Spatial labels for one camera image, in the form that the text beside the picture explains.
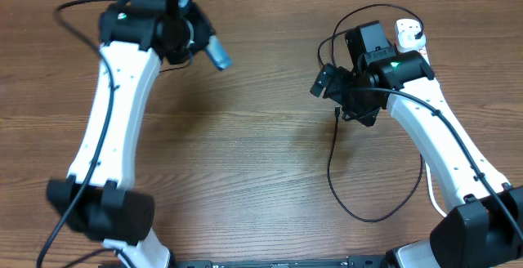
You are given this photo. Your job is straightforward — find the black USB charging cable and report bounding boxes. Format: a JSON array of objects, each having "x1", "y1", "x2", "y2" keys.
[{"x1": 317, "y1": 3, "x2": 425, "y2": 223}]

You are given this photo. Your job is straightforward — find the Samsung Galaxy smartphone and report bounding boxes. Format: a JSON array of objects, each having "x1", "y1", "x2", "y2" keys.
[{"x1": 204, "y1": 35, "x2": 232, "y2": 70}]

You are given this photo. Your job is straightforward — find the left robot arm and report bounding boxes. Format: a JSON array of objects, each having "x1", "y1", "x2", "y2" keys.
[{"x1": 46, "y1": 0, "x2": 231, "y2": 267}]

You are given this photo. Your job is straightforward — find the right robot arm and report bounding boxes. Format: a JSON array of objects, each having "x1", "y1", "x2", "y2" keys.
[{"x1": 311, "y1": 19, "x2": 522, "y2": 267}]

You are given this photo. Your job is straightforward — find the white charger plug adapter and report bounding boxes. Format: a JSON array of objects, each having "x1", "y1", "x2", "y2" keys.
[{"x1": 396, "y1": 31, "x2": 427, "y2": 53}]

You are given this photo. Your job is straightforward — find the white power strip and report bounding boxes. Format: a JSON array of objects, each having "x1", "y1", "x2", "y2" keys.
[{"x1": 395, "y1": 19, "x2": 430, "y2": 64}]

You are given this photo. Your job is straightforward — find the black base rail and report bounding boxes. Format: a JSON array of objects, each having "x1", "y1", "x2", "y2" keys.
[{"x1": 176, "y1": 255, "x2": 394, "y2": 268}]

